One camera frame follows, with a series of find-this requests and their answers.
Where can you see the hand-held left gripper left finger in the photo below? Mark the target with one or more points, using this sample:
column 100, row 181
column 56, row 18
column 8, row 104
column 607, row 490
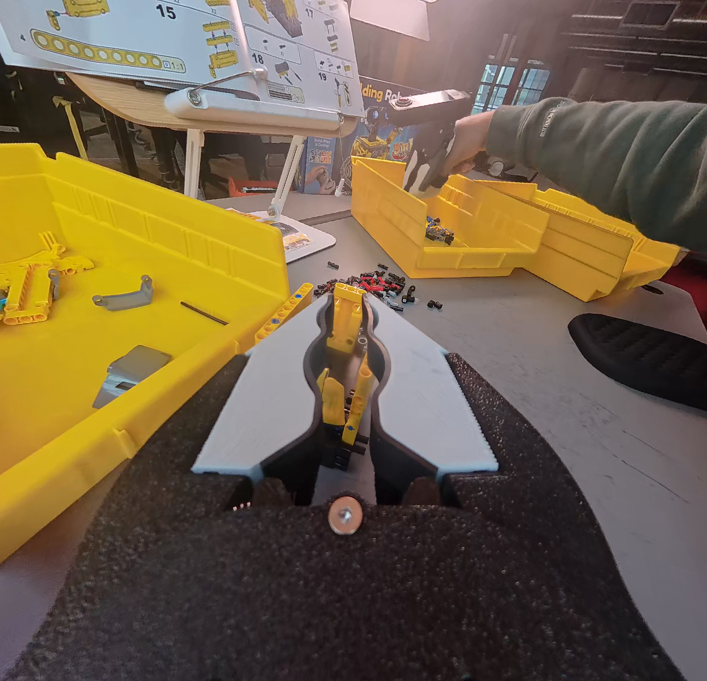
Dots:
column 254, row 416

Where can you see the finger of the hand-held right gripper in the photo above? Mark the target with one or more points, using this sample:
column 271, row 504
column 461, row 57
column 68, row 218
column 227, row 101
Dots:
column 418, row 175
column 444, row 150

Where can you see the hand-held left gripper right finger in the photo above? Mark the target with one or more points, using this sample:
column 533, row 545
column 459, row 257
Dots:
column 436, row 410

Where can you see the yellow plastic bin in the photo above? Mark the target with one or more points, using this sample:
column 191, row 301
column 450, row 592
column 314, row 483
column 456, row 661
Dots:
column 386, row 206
column 580, row 250
column 652, row 250
column 165, row 261

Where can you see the pile of mixed lego parts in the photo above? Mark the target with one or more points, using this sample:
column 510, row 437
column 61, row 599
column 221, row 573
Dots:
column 439, row 231

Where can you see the yellow black lego model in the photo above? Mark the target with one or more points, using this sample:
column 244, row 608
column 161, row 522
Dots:
column 345, row 316

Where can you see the person's right forearm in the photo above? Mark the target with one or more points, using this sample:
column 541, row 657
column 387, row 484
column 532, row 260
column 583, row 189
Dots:
column 607, row 150

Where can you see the blue lego set box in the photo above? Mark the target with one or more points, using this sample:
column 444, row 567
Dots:
column 326, row 161

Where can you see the thin black lego axle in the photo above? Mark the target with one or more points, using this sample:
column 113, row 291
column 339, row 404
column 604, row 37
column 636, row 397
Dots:
column 204, row 313

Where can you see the pile of small lego pins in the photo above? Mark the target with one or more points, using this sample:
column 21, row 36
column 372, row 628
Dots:
column 378, row 284

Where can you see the grey lego panel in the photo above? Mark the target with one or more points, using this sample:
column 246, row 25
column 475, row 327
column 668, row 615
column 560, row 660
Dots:
column 138, row 360

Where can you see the lego sticker sheet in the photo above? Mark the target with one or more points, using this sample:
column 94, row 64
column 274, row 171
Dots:
column 295, row 239

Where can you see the grey curved lego piece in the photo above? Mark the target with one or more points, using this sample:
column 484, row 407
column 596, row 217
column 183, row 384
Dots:
column 124, row 301

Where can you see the yellow lego connector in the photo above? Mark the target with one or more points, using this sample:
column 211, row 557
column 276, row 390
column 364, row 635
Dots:
column 63, row 261

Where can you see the person's right hand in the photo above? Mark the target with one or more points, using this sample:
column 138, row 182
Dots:
column 472, row 139

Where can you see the white hanging panel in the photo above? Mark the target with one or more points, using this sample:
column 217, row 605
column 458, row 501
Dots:
column 397, row 1

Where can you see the red plastic crate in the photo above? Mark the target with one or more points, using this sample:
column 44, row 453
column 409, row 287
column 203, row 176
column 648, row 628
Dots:
column 251, row 185

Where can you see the instruction booklet on stand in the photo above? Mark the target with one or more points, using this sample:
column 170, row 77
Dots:
column 248, row 106

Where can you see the black mesh chair armrest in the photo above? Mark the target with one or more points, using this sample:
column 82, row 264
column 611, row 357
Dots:
column 635, row 355

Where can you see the orange lego frame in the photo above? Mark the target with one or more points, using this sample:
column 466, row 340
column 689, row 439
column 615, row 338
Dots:
column 27, row 291

